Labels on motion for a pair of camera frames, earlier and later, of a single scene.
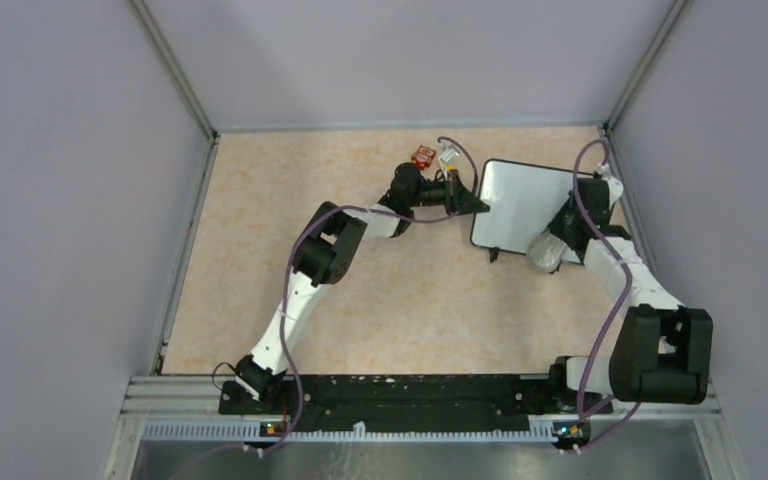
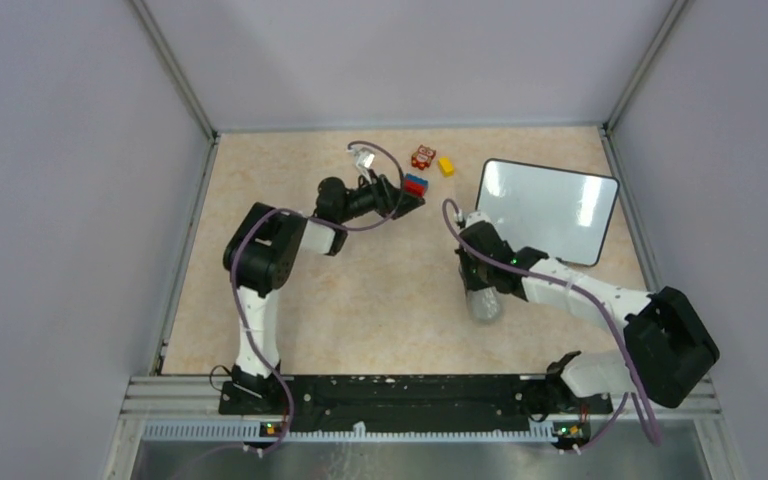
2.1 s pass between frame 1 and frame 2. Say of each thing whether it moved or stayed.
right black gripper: moved
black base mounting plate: stayed
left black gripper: moved
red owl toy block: stayed
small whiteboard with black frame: stayed
